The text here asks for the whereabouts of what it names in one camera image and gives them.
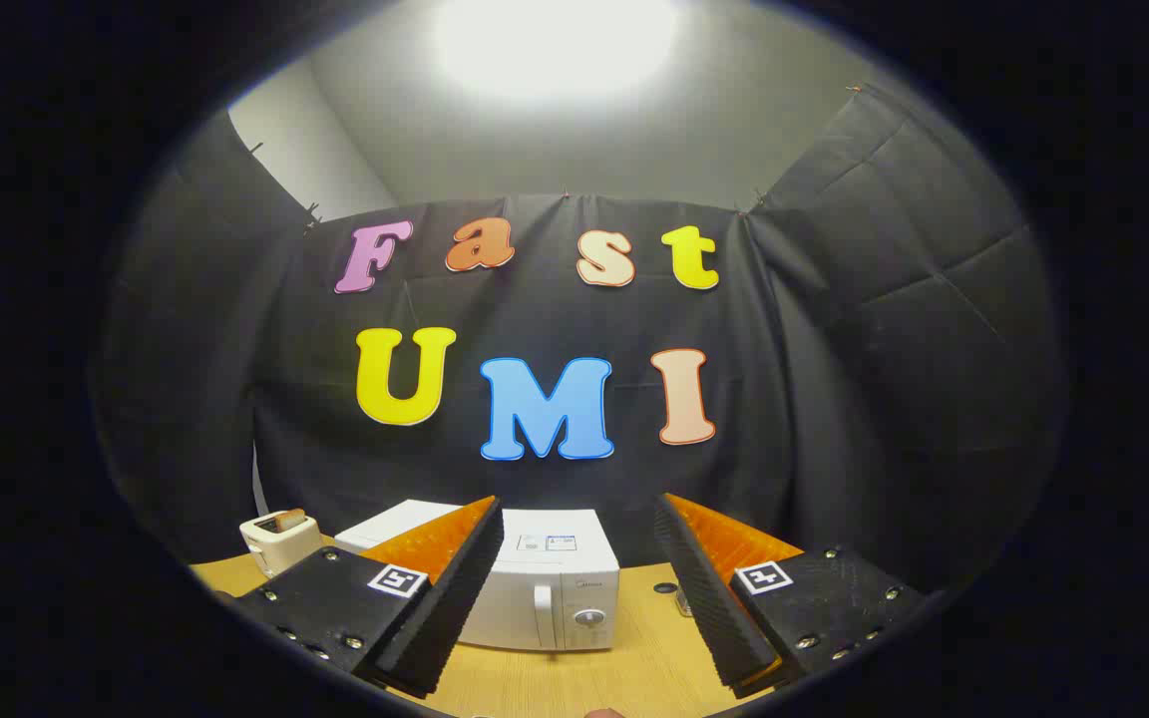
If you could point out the white microwave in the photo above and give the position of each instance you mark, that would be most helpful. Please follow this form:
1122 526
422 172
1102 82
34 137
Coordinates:
565 588

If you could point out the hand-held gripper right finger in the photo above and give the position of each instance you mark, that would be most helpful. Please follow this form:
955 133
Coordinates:
704 598

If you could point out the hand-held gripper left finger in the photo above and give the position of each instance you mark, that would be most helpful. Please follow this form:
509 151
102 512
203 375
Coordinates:
455 598

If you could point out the white toaster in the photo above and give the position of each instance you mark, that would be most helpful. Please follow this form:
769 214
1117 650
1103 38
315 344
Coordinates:
285 548

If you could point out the brown toast slice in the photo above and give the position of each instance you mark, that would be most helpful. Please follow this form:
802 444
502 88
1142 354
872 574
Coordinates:
289 520

